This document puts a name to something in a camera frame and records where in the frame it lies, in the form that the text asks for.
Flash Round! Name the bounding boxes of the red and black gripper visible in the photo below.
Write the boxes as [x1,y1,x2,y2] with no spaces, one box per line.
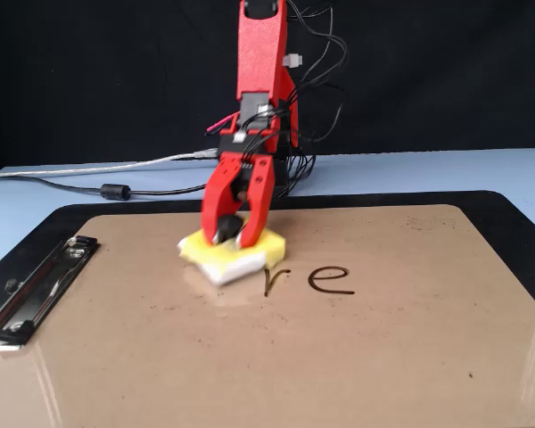
[200,129,291,249]

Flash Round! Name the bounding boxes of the yellow sponge with black knob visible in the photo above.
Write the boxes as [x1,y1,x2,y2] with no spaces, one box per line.
[177,216,287,287]

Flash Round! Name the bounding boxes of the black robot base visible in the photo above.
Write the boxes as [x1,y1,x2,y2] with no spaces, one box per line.
[270,144,317,198]

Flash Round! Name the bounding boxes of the brown clipboard board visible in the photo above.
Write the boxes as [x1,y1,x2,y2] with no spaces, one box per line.
[0,203,535,428]

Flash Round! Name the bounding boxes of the black rectangular desk mat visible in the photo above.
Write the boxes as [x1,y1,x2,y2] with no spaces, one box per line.
[0,190,535,326]

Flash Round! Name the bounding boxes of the black backdrop cloth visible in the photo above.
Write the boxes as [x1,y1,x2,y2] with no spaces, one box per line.
[0,0,535,173]

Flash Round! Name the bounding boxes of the silver metal clipboard clip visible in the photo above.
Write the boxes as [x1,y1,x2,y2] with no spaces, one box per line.
[0,235,102,354]

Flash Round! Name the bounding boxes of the thin red wire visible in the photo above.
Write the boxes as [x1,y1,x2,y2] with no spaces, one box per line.
[205,113,243,135]

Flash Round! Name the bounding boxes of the black power cable with ferrite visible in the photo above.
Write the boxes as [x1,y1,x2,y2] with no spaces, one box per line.
[0,174,209,202]

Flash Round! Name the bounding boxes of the silver braided USB cable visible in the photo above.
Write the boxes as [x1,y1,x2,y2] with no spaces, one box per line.
[0,147,220,180]

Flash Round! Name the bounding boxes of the black servo wires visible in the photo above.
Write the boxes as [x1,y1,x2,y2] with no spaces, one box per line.
[271,0,350,198]

